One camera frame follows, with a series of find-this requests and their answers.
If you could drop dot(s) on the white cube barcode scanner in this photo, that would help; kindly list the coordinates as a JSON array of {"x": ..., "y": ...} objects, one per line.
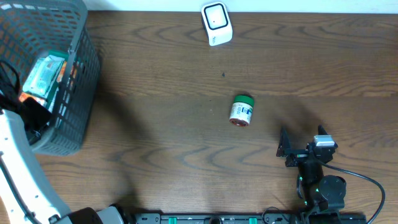
[{"x": 216, "y": 23}]

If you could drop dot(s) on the green 3M product pouch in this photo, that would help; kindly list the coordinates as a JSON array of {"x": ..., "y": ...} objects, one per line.
[{"x": 59, "y": 75}]

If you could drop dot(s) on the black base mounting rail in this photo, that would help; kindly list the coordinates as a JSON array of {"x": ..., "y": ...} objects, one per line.
[{"x": 269, "y": 218}]

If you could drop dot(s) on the orange white small packet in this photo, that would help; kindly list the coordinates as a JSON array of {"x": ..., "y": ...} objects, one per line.
[{"x": 28, "y": 98}]

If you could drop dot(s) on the light green wipes pack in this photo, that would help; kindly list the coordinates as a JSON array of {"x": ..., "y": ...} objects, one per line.
[{"x": 41, "y": 78}]

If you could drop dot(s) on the green lid white jar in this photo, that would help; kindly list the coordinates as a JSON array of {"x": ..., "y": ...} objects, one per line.
[{"x": 241, "y": 110}]

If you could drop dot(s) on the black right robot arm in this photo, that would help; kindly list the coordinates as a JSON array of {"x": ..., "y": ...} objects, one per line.
[{"x": 323, "y": 194}]

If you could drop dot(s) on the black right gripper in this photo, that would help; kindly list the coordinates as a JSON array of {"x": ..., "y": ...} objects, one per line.
[{"x": 297, "y": 155}]

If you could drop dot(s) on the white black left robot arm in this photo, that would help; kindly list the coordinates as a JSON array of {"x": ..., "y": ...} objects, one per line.
[{"x": 25, "y": 191}]

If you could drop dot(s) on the grey plastic shopping basket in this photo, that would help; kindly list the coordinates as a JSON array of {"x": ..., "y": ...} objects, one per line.
[{"x": 34, "y": 29}]

